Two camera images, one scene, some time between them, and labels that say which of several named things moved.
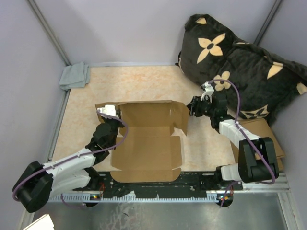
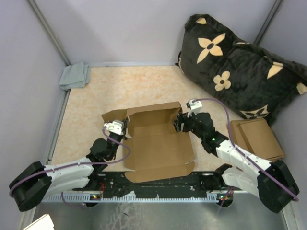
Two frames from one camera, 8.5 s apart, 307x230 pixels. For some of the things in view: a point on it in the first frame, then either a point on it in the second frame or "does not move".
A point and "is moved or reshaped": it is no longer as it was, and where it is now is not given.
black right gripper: (194, 106) -> (182, 118)
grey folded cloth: (75, 75) does not move
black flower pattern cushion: (258, 84) does not move
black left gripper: (121, 125) -> (125, 122)
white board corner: (43, 223) does not move
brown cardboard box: (146, 149) is moved or reshaped
